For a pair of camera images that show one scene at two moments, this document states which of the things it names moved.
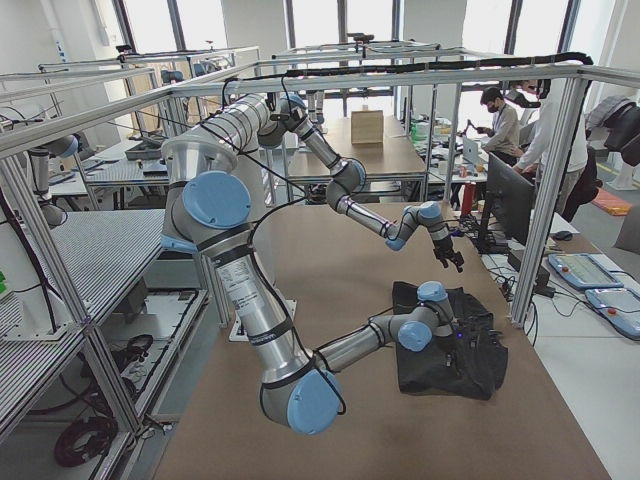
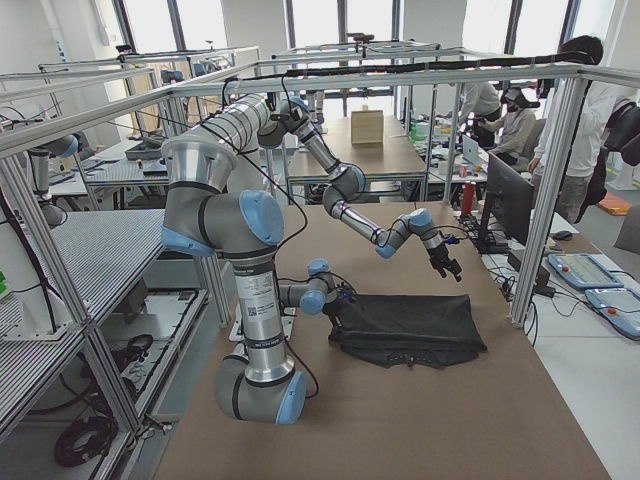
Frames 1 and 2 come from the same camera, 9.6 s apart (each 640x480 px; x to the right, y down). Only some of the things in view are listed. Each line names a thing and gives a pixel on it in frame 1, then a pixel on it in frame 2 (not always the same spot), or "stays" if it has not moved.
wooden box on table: (367, 127) stays
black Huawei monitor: (510, 208) stays
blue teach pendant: (584, 270) stays
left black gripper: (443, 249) → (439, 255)
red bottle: (468, 189) stays
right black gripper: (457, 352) → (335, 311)
